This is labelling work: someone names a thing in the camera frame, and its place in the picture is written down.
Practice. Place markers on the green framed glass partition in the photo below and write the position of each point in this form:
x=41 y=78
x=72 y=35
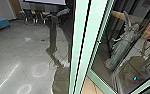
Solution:
x=82 y=43

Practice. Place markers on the grey stone angel statue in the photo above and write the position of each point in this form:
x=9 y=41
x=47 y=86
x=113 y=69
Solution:
x=122 y=45

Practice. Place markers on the dark table with chairs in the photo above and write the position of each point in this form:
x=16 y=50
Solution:
x=36 y=16

